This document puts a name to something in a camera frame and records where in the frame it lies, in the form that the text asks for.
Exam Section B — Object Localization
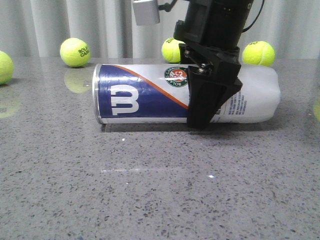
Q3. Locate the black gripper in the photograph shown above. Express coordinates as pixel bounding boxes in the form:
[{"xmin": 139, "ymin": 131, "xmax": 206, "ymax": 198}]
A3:
[{"xmin": 173, "ymin": 0, "xmax": 253, "ymax": 129}]

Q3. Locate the white blue tennis ball can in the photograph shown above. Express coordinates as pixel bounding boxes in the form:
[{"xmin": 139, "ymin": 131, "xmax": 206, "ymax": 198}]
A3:
[{"xmin": 92, "ymin": 64, "xmax": 281, "ymax": 124}]

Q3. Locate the centre yellow tennis ball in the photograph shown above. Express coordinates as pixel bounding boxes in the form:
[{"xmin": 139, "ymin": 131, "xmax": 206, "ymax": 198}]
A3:
[{"xmin": 161, "ymin": 37, "xmax": 184, "ymax": 64}]

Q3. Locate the right yellow tennis ball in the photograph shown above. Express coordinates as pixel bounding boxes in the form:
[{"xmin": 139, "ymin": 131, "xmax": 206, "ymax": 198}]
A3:
[{"xmin": 242, "ymin": 41, "xmax": 276, "ymax": 67}]

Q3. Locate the yellow tennis ball with print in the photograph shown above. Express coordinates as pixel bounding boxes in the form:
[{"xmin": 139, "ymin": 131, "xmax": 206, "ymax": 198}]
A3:
[{"xmin": 59, "ymin": 37, "xmax": 91, "ymax": 67}]

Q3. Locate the far-left yellow tennis ball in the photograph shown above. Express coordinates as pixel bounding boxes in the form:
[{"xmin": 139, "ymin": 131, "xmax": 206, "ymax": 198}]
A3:
[{"xmin": 0, "ymin": 51, "xmax": 14, "ymax": 85}]

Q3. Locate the grey pleated curtain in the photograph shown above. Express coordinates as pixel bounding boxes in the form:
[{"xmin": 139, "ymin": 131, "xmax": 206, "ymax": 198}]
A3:
[{"xmin": 0, "ymin": 0, "xmax": 320, "ymax": 59}]

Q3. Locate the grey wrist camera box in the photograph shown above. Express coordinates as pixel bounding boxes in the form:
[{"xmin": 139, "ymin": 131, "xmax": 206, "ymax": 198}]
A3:
[{"xmin": 132, "ymin": 0, "xmax": 160, "ymax": 26}]

